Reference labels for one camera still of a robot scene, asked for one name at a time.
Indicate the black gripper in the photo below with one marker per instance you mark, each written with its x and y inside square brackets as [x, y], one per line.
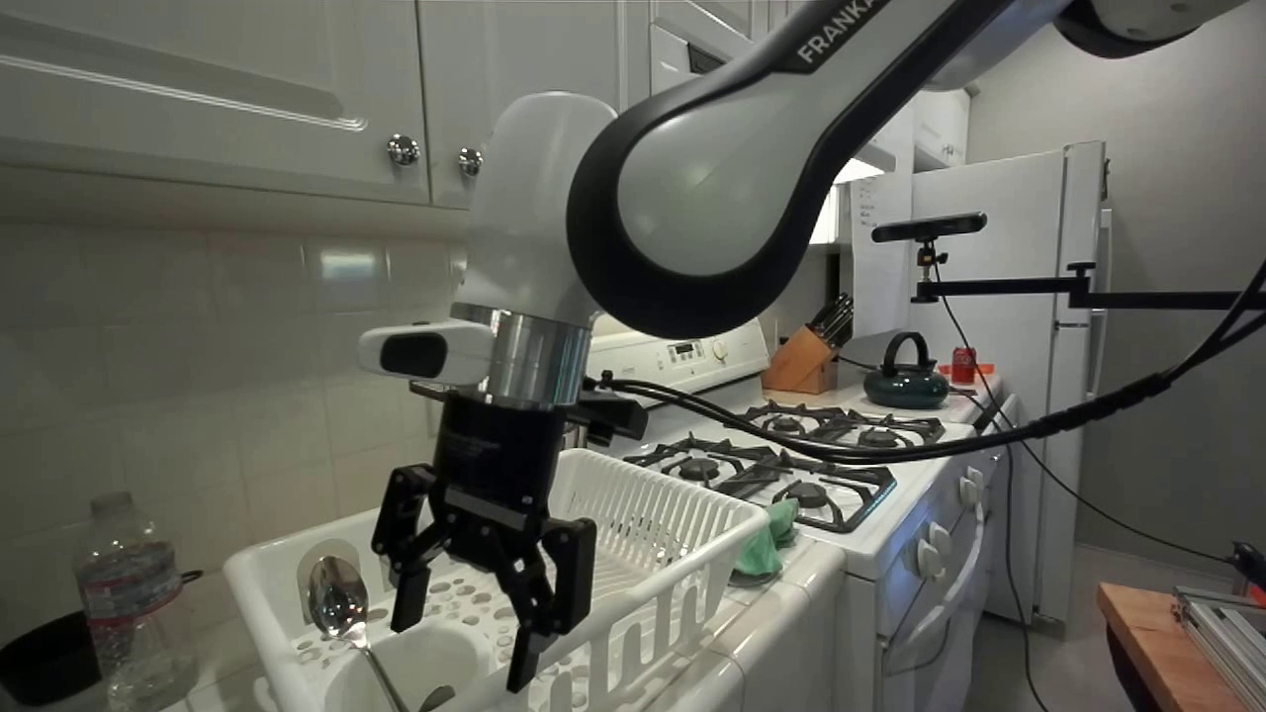
[500, 461]

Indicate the silver metal spoon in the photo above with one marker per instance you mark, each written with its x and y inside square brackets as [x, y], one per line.
[338, 596]

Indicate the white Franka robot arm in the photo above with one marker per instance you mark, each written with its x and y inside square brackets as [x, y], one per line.
[715, 201]

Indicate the white plastic dish rack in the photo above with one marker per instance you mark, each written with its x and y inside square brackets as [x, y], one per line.
[658, 526]

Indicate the green cloth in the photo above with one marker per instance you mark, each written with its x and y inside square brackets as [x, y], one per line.
[765, 541]

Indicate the clear plastic water bottle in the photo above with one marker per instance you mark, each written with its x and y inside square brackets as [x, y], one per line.
[128, 596]

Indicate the wooden knife block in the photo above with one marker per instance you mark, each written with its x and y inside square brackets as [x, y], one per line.
[798, 362]

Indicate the silver cabinet knob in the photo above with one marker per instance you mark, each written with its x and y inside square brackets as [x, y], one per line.
[400, 149]
[467, 159]

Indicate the white gas stove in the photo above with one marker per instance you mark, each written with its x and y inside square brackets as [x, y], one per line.
[910, 581]

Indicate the black pan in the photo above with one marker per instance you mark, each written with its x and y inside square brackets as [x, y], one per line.
[46, 658]

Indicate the black kettle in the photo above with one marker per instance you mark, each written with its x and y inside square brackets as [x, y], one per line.
[909, 379]

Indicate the red can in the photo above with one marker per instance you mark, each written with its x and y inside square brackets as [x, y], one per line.
[961, 366]

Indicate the white refrigerator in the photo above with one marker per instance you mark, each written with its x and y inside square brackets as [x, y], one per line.
[1030, 396]

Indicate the wooden table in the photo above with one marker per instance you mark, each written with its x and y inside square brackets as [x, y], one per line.
[1147, 645]

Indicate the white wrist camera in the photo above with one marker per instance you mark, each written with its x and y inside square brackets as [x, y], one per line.
[421, 354]

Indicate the black exterior camera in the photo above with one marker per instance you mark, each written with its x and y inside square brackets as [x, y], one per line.
[930, 229]

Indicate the white upper wall cabinets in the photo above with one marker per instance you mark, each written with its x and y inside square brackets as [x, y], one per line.
[201, 82]

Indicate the metal base plate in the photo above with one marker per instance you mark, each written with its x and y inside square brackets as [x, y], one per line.
[1232, 637]

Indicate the black camera mount rod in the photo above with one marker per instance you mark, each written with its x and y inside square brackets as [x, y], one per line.
[1187, 298]

